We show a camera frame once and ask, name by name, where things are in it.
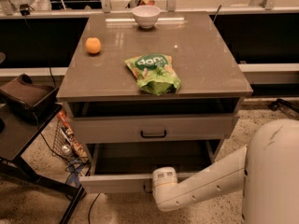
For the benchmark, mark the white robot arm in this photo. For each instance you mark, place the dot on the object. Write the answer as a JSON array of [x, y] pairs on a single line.
[[266, 171]]

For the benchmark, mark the grey drawer cabinet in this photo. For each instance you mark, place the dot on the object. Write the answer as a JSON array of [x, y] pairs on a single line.
[[103, 86]]

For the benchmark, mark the grey top drawer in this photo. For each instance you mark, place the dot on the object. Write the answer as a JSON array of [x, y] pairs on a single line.
[[153, 128]]

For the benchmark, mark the green snack bag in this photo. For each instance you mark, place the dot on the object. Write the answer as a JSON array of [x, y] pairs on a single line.
[[154, 73]]

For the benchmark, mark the orange fruit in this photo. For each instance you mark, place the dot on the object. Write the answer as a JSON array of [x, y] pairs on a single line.
[[93, 45]]

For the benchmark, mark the white bowl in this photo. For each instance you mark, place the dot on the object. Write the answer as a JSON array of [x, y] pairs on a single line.
[[146, 16]]

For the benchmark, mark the brown pouch on table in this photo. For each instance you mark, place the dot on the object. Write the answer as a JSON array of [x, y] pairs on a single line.
[[27, 99]]

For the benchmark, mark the black side table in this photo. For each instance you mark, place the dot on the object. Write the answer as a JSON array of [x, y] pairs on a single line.
[[15, 137]]

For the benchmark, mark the black office chair base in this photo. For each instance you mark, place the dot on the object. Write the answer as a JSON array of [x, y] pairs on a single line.
[[289, 109]]

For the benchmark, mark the black power adapter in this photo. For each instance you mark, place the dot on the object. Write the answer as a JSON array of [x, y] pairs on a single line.
[[24, 9]]

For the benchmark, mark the wire basket with snacks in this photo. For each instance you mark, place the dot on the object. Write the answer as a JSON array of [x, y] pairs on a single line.
[[66, 142]]

